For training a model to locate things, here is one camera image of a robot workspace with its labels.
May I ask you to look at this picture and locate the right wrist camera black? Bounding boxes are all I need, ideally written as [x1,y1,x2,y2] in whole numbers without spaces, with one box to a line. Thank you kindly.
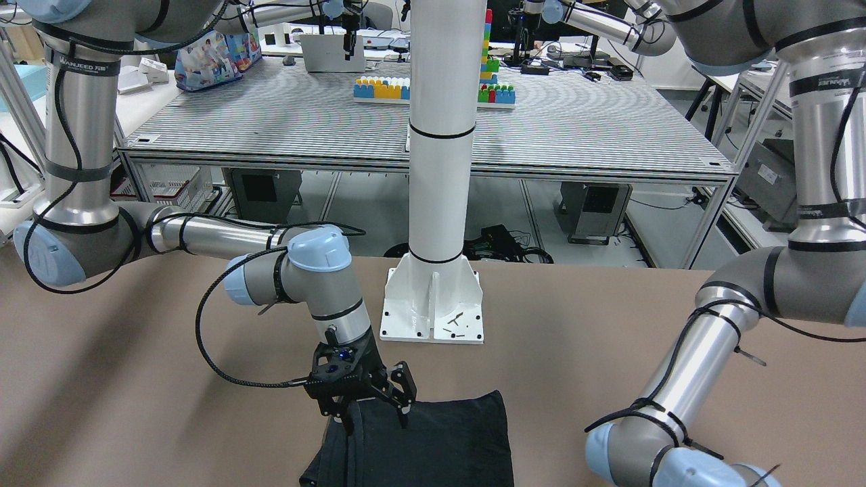
[305,343,361,400]

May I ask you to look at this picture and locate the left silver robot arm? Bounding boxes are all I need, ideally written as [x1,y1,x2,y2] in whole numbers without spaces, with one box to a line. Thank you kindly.
[585,1,865,486]

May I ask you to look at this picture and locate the colourful gift bag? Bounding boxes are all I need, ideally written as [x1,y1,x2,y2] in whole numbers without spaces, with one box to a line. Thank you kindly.
[175,31,262,92]

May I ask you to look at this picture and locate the colourful toy block set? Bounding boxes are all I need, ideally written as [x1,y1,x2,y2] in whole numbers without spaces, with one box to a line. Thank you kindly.
[353,8,516,109]

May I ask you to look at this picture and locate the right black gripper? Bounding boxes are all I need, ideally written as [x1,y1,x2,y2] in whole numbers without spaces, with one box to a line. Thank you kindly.
[304,329,417,437]

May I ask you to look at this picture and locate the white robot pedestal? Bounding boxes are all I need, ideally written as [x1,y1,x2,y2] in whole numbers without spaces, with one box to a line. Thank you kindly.
[380,1,486,344]

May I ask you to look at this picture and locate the striped aluminium workbench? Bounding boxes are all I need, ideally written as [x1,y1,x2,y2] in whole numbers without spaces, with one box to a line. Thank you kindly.
[124,57,737,269]

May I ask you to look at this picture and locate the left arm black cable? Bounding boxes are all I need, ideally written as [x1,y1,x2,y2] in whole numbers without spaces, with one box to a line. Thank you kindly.
[585,68,866,434]

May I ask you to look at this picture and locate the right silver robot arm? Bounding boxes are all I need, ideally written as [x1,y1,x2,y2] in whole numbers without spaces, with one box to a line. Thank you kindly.
[14,1,417,434]

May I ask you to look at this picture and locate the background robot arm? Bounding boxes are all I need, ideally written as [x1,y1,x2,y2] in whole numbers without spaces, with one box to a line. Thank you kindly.
[522,1,677,57]

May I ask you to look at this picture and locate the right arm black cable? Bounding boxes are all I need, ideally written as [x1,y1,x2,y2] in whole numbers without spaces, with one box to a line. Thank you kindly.
[24,41,366,390]

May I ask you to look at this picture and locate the black graphic t-shirt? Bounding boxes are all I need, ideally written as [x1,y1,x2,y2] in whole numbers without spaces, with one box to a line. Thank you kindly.
[299,390,514,486]

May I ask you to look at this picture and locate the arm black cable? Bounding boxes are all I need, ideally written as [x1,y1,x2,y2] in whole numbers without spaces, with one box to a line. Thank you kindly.
[24,41,366,390]
[585,68,866,434]

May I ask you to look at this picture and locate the white plastic crate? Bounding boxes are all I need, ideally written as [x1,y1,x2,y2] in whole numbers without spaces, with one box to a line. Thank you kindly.
[139,164,213,212]

